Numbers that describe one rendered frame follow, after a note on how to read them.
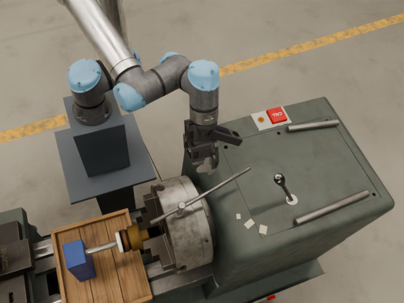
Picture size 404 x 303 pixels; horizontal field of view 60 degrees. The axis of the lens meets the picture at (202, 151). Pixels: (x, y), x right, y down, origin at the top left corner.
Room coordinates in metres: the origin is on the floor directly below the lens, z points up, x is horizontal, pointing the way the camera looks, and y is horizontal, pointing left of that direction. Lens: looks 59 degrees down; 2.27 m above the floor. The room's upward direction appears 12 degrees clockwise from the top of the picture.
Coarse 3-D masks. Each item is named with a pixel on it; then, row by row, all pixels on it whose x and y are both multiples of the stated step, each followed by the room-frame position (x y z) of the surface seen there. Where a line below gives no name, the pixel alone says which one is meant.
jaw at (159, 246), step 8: (152, 240) 0.32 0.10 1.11; (160, 240) 0.33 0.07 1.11; (144, 248) 0.29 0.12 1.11; (152, 248) 0.30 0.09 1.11; (160, 248) 0.30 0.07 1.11; (168, 248) 0.31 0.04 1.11; (152, 256) 0.28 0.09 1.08; (160, 256) 0.28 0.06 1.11; (168, 256) 0.28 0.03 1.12; (168, 264) 0.26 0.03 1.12
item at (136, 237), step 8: (136, 224) 0.36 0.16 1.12; (120, 232) 0.33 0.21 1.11; (128, 232) 0.33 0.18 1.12; (136, 232) 0.34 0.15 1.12; (144, 232) 0.35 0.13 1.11; (128, 240) 0.31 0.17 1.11; (136, 240) 0.31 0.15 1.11; (144, 240) 0.32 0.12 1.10; (128, 248) 0.29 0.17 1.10; (136, 248) 0.29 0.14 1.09
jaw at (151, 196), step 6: (162, 186) 0.49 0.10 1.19; (144, 198) 0.43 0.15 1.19; (150, 198) 0.43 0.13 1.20; (156, 198) 0.44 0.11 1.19; (150, 204) 0.42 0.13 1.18; (156, 204) 0.42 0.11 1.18; (144, 210) 0.40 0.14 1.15; (150, 210) 0.40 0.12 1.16; (156, 210) 0.41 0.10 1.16; (144, 216) 0.38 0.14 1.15; (150, 216) 0.39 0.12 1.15; (156, 216) 0.40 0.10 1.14; (138, 222) 0.36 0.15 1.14; (144, 222) 0.37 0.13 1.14; (156, 222) 0.38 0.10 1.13; (144, 228) 0.35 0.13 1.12
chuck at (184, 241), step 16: (160, 192) 0.45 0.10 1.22; (176, 192) 0.46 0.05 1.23; (160, 208) 0.41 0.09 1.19; (176, 224) 0.35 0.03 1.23; (192, 224) 0.37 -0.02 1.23; (176, 240) 0.31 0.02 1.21; (192, 240) 0.32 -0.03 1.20; (176, 256) 0.27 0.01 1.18; (192, 256) 0.29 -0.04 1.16; (176, 272) 0.25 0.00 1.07
